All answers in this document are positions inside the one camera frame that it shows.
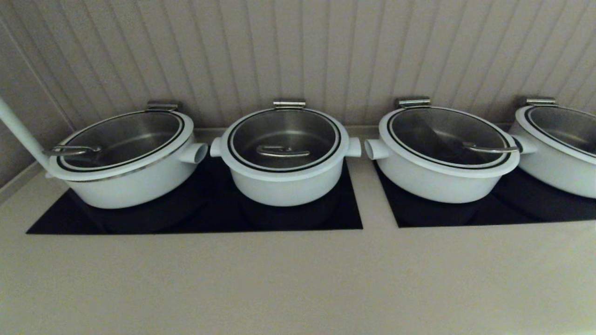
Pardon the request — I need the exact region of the small glass lid white rim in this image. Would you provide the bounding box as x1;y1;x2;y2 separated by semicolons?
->
221;108;350;176

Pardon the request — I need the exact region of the small deep white pot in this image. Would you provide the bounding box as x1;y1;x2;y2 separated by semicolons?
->
210;137;362;207

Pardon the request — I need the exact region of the far right white pot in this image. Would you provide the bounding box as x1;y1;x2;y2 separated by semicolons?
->
515;106;596;164

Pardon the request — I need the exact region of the black glass induction cooktop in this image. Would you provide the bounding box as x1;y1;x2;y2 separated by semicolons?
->
26;156;363;235
374;161;596;228

